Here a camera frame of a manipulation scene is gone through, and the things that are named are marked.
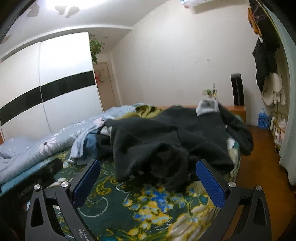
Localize black and white fleece jacket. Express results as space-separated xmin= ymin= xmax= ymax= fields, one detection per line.
xmin=96 ymin=99 xmax=254 ymax=190

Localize hanging black clothes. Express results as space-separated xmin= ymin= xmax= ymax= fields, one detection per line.
xmin=247 ymin=1 xmax=280 ymax=91

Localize light blue floral quilt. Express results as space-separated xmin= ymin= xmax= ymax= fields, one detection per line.
xmin=1 ymin=105 xmax=135 ymax=184

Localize blue water bottle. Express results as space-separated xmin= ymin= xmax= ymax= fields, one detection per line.
xmin=257 ymin=108 xmax=269 ymax=130

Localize floral teal plush blanket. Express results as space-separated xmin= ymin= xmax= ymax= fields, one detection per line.
xmin=78 ymin=162 xmax=219 ymax=240

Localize light blue crumpled garment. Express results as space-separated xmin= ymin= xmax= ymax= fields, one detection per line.
xmin=69 ymin=130 xmax=98 ymax=165

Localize hanging white bags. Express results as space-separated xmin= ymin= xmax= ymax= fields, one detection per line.
xmin=261 ymin=73 xmax=286 ymax=106

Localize black tower heater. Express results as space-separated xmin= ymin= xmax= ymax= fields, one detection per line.
xmin=230 ymin=73 xmax=245 ymax=106

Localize olive green garment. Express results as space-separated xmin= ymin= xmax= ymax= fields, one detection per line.
xmin=118 ymin=105 xmax=162 ymax=120

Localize white black striped wardrobe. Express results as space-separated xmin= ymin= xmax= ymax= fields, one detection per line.
xmin=1 ymin=32 xmax=103 ymax=140

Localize wooden door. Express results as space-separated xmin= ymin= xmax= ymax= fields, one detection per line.
xmin=93 ymin=62 xmax=116 ymax=111

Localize green potted plant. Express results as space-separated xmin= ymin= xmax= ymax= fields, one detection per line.
xmin=89 ymin=33 xmax=105 ymax=64

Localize white air conditioner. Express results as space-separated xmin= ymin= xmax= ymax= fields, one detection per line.
xmin=180 ymin=0 xmax=249 ymax=14

